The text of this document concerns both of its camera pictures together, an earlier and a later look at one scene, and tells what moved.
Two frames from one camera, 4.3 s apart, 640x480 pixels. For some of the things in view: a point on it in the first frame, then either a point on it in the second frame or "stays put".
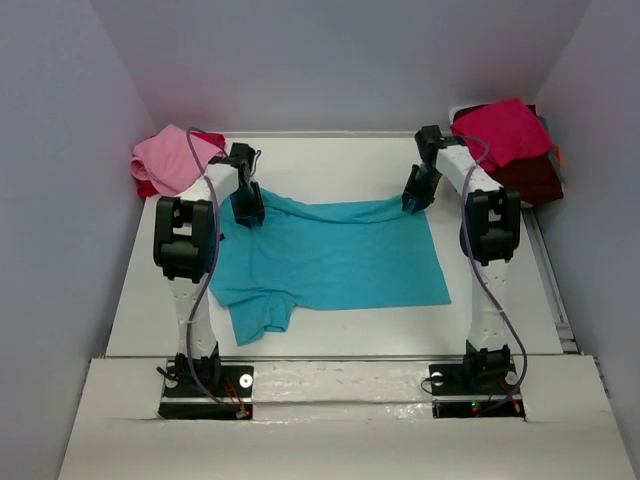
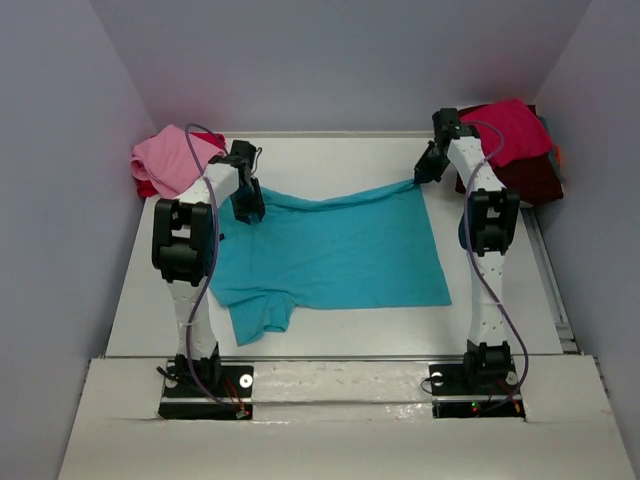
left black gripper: [248, 205] stays put
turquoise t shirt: [312, 257] stays put
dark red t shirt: [536, 180] stays put
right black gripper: [417, 192] to [427, 167]
